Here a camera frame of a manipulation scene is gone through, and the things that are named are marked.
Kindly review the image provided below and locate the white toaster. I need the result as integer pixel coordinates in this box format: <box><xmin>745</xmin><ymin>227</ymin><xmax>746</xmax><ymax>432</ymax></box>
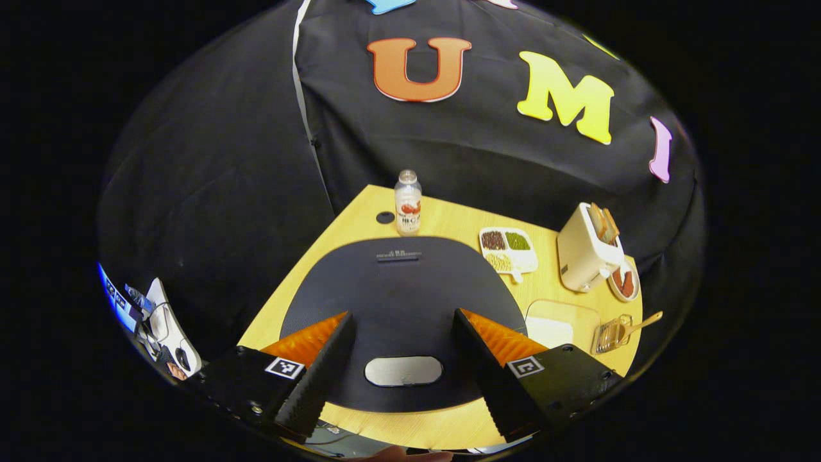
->
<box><xmin>557</xmin><ymin>202</ymin><xmax>625</xmax><ymax>294</ymax></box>

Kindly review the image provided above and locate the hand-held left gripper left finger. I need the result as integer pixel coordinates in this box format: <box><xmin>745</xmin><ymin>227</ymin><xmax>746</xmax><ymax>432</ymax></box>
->
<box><xmin>192</xmin><ymin>311</ymin><xmax>357</xmax><ymax>443</ymax></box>

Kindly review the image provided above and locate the metal wire chopstick holder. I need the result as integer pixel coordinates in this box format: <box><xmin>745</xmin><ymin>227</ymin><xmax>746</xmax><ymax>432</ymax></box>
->
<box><xmin>591</xmin><ymin>314</ymin><xmax>634</xmax><ymax>355</ymax></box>

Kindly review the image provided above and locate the small clear bottle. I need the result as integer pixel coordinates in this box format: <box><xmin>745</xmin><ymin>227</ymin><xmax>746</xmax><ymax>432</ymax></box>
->
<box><xmin>394</xmin><ymin>169</ymin><xmax>423</xmax><ymax>236</ymax></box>

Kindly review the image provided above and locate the white plate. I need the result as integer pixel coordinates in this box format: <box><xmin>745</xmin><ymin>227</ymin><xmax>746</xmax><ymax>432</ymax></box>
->
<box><xmin>606</xmin><ymin>257</ymin><xmax>641</xmax><ymax>303</ymax></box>

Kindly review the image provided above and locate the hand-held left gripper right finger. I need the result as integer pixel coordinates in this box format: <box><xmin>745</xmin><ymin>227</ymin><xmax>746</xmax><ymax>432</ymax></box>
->
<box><xmin>452</xmin><ymin>308</ymin><xmax>624</xmax><ymax>443</ymax></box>

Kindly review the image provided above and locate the white divided grain tray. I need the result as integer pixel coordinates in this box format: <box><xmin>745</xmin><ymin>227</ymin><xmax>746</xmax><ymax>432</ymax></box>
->
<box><xmin>479</xmin><ymin>227</ymin><xmax>539</xmax><ymax>284</ymax></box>

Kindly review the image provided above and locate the computer monitor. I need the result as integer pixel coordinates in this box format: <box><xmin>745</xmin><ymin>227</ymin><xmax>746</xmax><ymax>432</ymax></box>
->
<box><xmin>96</xmin><ymin>262</ymin><xmax>139</xmax><ymax>333</ymax></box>

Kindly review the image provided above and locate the dark grey rice cooker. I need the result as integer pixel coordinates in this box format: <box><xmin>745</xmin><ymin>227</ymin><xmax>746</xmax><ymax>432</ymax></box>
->
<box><xmin>279</xmin><ymin>235</ymin><xmax>528</xmax><ymax>413</ymax></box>

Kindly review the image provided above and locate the clear rice container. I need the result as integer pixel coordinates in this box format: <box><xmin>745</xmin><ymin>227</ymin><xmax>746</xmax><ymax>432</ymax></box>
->
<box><xmin>525</xmin><ymin>299</ymin><xmax>602</xmax><ymax>350</ymax></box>

